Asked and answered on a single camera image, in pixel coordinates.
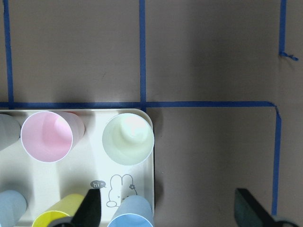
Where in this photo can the grey cup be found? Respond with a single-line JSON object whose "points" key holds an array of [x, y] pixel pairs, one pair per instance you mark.
{"points": [[9, 130]]}

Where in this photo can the cream rabbit tray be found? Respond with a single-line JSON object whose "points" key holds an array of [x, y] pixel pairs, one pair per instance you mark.
{"points": [[86, 166]]}

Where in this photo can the light blue cup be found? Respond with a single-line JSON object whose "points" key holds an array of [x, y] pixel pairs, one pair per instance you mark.
{"points": [[134, 211], [13, 205]]}

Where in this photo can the yellow cup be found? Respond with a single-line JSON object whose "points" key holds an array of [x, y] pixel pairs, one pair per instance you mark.
{"points": [[66, 207]]}

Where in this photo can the pink cup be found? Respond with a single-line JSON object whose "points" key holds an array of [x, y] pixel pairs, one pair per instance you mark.
{"points": [[49, 136]]}

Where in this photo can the white cup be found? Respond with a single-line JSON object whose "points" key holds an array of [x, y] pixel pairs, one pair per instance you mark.
{"points": [[128, 139]]}

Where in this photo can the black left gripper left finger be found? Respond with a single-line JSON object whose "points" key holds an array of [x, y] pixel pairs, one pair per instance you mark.
{"points": [[87, 215]]}

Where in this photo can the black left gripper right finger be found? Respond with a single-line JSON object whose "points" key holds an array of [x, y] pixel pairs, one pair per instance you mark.
{"points": [[248, 212]]}

